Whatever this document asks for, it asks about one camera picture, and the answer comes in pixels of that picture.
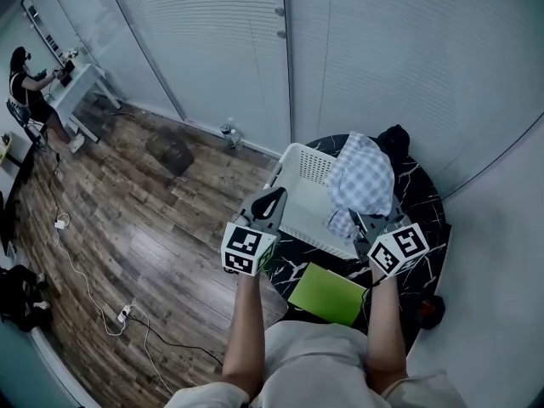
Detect black square plastic part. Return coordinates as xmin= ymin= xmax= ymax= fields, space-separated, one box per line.
xmin=145 ymin=136 xmax=196 ymax=178

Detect person's right forearm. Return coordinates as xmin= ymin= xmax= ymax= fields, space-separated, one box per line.
xmin=365 ymin=265 xmax=409 ymax=394

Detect green folder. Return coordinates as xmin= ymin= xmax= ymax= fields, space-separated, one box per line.
xmin=287 ymin=262 xmax=367 ymax=327

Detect black bottle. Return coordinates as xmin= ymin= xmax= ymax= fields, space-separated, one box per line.
xmin=376 ymin=124 xmax=411 ymax=161

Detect clear water bottle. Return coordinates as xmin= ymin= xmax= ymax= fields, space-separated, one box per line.
xmin=219 ymin=116 xmax=242 ymax=149

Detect white desk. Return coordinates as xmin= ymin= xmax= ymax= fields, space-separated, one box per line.
xmin=46 ymin=63 xmax=124 ymax=144

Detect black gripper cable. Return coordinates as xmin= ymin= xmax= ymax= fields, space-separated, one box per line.
xmin=359 ymin=281 xmax=380 ymax=314

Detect white plastic laundry basket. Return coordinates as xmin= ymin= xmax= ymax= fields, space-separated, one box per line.
xmin=263 ymin=142 xmax=371 ymax=261

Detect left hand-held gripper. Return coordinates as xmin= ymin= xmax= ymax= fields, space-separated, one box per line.
xmin=221 ymin=187 xmax=289 ymax=276

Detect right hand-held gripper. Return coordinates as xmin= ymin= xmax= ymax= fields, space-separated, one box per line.
xmin=352 ymin=193 xmax=429 ymax=276

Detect white window blind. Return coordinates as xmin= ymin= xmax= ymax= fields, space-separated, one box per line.
xmin=104 ymin=0 xmax=294 ymax=144

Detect white floor cable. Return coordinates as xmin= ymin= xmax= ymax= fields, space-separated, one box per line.
xmin=129 ymin=306 xmax=175 ymax=397
xmin=54 ymin=227 xmax=127 ymax=337

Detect person's left forearm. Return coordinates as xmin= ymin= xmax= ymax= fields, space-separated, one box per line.
xmin=221 ymin=272 xmax=267 ymax=399

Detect tall framed wall mirror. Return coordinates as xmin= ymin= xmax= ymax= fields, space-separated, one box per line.
xmin=20 ymin=0 xmax=65 ymax=63

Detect blue checked clothes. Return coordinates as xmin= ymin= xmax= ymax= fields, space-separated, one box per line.
xmin=322 ymin=131 xmax=395 ymax=240

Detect round black marble table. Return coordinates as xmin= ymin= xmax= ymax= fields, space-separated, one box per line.
xmin=263 ymin=133 xmax=447 ymax=356

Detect dark bag with orange patch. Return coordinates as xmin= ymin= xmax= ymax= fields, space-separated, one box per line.
xmin=418 ymin=295 xmax=446 ymax=330

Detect black desk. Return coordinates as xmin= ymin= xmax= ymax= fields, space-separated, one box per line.
xmin=0 ymin=140 xmax=39 ymax=257

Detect black floor cable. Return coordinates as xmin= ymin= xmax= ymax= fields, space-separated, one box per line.
xmin=127 ymin=315 xmax=224 ymax=367

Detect yellow-green small tray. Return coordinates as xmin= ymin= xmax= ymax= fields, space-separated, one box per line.
xmin=0 ymin=132 xmax=14 ymax=172

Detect person's cream shirt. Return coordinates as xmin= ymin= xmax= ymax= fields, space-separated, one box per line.
xmin=163 ymin=320 xmax=468 ymax=408

